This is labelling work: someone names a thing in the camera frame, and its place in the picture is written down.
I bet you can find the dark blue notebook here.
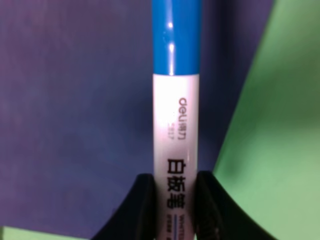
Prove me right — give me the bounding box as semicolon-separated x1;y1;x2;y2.
0;0;280;240

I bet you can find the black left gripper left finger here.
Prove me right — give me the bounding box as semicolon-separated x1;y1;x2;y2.
92;173;156;240

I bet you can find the blue white whiteboard marker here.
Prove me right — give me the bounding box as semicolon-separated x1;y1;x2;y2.
152;0;202;240

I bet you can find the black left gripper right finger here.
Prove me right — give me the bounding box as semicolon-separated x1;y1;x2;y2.
195;171;263;240

